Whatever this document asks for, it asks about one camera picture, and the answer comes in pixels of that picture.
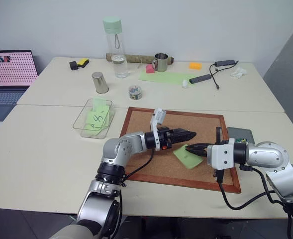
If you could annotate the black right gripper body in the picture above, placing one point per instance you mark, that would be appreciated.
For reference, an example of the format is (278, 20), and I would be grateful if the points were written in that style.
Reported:
(219, 135)

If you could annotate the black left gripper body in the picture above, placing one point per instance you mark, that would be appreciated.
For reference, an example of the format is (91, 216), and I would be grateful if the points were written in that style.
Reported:
(166, 139)

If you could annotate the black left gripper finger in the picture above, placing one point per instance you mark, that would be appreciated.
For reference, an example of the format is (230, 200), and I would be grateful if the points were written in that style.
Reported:
(183, 140)
(184, 132)

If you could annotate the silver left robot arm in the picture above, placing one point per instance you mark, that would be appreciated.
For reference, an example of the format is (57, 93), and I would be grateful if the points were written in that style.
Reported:
(116, 149)

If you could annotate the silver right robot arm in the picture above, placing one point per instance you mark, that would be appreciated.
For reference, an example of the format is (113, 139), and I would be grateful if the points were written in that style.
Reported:
(270, 159)

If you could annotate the plain green sticky note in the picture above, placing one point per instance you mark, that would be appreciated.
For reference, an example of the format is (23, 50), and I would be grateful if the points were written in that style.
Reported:
(189, 161)

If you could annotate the grey box of pins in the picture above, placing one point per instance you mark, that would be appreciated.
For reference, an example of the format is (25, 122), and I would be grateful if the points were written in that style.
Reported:
(238, 132)

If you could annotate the clear jar of pushpins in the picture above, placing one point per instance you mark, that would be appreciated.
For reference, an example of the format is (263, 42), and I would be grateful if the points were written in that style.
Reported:
(135, 92)

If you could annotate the green note with writing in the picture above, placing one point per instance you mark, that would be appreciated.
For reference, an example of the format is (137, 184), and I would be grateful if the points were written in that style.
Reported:
(97, 117)

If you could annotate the green note under stack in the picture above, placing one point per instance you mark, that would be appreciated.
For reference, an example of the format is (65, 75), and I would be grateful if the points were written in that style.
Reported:
(92, 130)

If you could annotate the upright green note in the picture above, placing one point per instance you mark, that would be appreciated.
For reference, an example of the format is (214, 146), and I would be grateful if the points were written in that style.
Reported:
(99, 102)

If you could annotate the clear plastic box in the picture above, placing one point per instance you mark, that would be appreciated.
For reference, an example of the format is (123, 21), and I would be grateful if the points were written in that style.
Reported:
(80, 122)

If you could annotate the wood framed cork board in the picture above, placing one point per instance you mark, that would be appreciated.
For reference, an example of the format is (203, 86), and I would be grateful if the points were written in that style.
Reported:
(141, 124)

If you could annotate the small white object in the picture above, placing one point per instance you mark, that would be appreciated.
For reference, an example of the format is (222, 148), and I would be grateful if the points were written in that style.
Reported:
(184, 83)

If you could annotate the dark grey bar hub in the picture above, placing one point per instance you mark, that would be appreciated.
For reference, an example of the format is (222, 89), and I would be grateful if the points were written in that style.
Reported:
(199, 78)

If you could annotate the light green paper sheet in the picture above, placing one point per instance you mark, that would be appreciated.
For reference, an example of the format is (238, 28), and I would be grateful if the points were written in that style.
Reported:
(166, 77)

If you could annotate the crumpled white tissue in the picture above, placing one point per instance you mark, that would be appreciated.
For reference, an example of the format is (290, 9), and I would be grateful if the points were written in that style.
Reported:
(238, 72)

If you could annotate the orange sponge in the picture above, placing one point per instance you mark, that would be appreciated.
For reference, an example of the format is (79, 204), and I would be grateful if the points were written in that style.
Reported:
(195, 65)

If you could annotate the pink sponge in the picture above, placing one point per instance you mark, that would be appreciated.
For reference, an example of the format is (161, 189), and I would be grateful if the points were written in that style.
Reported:
(150, 69)

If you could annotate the grey usb hub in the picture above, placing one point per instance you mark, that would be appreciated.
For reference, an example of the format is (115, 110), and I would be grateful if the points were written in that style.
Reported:
(225, 62)

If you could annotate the long brown patterned roll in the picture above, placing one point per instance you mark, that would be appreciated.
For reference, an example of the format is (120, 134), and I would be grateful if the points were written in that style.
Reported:
(136, 58)

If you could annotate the upturned steel cup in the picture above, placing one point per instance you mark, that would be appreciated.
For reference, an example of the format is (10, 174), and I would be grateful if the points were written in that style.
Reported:
(100, 83)

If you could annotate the yellow and black sponge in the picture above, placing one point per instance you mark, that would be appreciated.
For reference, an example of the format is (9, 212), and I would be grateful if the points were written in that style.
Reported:
(83, 62)

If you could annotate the clear bottle with green lid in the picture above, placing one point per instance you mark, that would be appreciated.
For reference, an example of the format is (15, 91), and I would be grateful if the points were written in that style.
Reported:
(115, 37)

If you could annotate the small black block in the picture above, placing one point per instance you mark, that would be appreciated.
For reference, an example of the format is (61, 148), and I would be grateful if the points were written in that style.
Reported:
(73, 65)

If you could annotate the silver robot torso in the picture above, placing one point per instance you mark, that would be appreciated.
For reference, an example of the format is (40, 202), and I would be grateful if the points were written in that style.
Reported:
(71, 232)

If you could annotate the open laptop with pink screen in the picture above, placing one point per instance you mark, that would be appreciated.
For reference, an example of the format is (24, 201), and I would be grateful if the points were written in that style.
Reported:
(10, 67)

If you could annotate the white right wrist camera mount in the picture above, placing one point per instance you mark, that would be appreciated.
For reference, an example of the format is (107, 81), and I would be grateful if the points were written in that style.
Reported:
(222, 155)

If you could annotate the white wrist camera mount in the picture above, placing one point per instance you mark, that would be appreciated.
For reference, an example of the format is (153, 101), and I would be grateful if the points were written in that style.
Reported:
(157, 120)
(222, 155)

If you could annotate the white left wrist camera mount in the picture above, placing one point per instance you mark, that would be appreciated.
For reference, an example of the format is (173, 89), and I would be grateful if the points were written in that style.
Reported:
(157, 120)

